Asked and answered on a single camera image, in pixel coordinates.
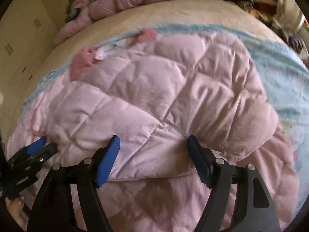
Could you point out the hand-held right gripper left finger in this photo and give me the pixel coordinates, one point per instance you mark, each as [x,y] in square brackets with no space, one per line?
[108,160]

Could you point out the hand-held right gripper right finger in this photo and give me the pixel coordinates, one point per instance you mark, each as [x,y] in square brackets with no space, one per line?
[198,160]

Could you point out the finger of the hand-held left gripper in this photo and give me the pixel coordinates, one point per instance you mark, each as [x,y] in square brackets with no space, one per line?
[36,146]
[49,149]

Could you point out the pink quilted jacket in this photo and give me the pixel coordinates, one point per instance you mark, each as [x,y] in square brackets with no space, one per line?
[169,89]

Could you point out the person's left hand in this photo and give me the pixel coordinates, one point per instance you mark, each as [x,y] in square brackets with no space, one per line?
[15,207]

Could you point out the cream wardrobe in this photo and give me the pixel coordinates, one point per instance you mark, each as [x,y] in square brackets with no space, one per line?
[19,41]

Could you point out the light blue printed blanket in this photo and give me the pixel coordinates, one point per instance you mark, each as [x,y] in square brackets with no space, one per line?
[277,65]

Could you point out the teal cloth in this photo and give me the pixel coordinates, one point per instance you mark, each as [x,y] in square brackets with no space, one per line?
[76,12]

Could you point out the bed with beige sheet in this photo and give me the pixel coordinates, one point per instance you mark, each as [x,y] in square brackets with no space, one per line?
[193,9]

